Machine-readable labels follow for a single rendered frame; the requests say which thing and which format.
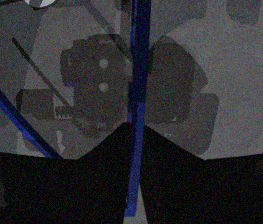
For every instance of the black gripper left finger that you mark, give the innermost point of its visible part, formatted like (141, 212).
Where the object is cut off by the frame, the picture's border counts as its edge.
(92, 189)

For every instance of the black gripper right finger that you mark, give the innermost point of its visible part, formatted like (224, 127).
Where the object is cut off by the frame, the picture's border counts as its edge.
(179, 188)

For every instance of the navy glasses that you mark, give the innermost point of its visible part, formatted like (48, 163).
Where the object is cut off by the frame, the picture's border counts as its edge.
(140, 43)

